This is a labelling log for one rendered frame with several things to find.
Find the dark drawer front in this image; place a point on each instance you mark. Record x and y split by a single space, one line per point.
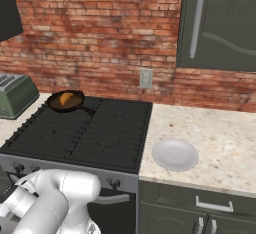
166 194

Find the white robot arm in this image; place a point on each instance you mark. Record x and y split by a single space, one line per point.
63 191

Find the black frying pan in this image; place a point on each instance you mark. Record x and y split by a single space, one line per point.
74 102

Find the dark oven door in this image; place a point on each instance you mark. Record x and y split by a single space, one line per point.
116 218

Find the green toaster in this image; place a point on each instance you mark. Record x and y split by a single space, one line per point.
16 96

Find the dark base cupboard door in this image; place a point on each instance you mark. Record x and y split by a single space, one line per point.
166 219
236 226

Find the black stove knob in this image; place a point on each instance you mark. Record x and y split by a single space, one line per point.
115 182
19 168
35 168

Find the dark wall cupboard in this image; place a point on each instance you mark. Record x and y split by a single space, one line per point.
8 14

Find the golden croissant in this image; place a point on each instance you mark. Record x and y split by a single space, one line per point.
64 99

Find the black gas stove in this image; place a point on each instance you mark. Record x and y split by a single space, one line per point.
106 134

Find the grey wall outlet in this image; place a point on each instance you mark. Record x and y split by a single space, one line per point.
146 78

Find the white round plate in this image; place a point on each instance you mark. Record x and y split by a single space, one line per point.
175 154

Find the dark wall cupboard door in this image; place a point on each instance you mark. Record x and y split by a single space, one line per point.
226 21

